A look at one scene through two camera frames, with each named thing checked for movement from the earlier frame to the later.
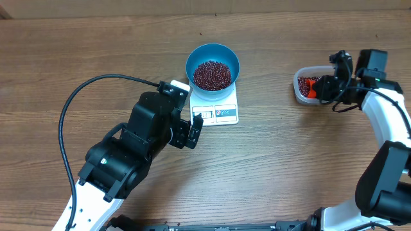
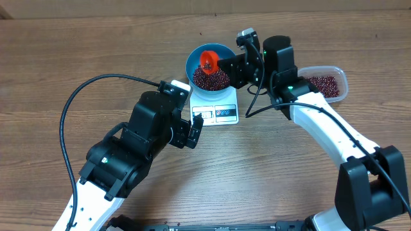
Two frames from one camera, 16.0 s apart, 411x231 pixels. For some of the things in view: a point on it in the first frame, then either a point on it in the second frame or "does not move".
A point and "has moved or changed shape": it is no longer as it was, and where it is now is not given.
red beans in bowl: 212,76 does not move
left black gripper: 182,129 does not move
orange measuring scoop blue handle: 312,93 has moved or changed shape
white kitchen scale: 219,112 does not move
